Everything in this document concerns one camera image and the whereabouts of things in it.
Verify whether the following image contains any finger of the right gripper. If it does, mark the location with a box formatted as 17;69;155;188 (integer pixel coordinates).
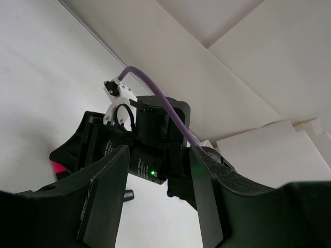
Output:
49;111;93;174

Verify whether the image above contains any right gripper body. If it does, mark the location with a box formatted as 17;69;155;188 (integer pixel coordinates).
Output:
80;95;236;210

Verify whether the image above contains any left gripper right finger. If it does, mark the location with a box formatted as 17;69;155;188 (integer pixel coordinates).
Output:
190;146;330;247

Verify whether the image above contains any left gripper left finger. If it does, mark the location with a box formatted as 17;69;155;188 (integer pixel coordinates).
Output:
1;146;130;247

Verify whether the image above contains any pink highlighter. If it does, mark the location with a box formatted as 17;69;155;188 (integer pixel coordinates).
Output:
51;161;70;181

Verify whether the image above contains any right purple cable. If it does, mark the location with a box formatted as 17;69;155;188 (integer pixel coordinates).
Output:
117;66;202;149

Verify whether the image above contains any aluminium table rail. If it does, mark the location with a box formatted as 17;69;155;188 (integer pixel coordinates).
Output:
58;0;127;67

